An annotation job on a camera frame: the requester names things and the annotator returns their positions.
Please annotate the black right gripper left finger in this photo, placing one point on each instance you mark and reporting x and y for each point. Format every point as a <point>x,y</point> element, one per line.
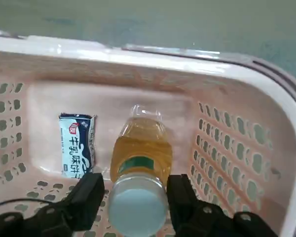
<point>84,197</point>

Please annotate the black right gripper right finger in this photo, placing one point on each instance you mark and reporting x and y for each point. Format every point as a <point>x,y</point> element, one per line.
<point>185,209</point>

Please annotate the blue white biscuit packet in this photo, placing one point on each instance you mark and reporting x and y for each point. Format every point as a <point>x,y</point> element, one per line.
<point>74,148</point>

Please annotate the pink plastic basket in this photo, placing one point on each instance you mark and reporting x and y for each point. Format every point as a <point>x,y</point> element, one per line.
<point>212,74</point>

